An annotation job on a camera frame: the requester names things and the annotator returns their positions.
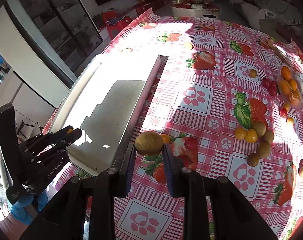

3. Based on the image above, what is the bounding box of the brown kiwi fruit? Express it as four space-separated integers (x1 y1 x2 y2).
135 131 163 156

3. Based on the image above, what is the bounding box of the pink strawberry tablecloth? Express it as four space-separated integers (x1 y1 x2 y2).
103 12 303 239

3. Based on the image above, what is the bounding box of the white tray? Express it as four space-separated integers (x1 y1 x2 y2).
50 51 161 176

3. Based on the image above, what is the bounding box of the brown kiwi cluster lower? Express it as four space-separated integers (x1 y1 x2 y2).
257 141 271 159

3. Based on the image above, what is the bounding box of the brown kiwi in cluster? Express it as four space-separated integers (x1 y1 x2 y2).
252 121 266 137

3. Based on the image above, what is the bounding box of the glass fruit bowl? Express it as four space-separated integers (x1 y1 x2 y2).
276 65 303 109

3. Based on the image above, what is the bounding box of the orange in bowl top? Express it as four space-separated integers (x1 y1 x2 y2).
280 66 291 81

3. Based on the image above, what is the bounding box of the red plastic stool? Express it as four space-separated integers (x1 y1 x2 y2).
102 11 132 39

